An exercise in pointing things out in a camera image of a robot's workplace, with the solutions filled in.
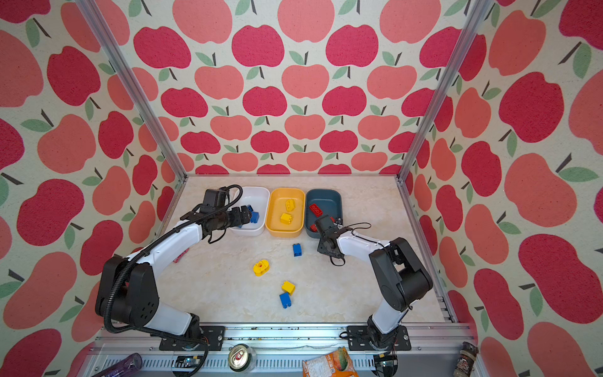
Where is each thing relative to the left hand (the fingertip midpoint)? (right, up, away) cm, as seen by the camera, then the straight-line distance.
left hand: (246, 216), depth 90 cm
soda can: (+5, -36, -28) cm, 46 cm away
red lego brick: (+28, +2, +15) cm, 32 cm away
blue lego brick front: (+16, -28, -10) cm, 34 cm away
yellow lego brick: (+15, -2, +12) cm, 19 cm away
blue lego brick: (+1, -1, +12) cm, 12 cm away
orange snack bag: (+32, -42, -22) cm, 57 cm away
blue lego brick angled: (0, +3, +9) cm, 10 cm away
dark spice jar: (+70, -41, -23) cm, 84 cm away
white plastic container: (+1, +7, +17) cm, 18 cm away
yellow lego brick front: (+17, -25, -6) cm, 31 cm away
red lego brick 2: (+27, -6, +10) cm, 29 cm away
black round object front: (+48, -45, -18) cm, 68 cm away
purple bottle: (-29, -42, -23) cm, 56 cm away
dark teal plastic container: (+30, +4, +19) cm, 36 cm away
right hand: (+34, -13, +5) cm, 37 cm away
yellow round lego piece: (+6, -20, -2) cm, 21 cm away
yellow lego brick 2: (+16, +4, +17) cm, 24 cm away
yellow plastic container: (+14, +1, +15) cm, 21 cm away
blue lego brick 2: (+20, -14, +4) cm, 24 cm away
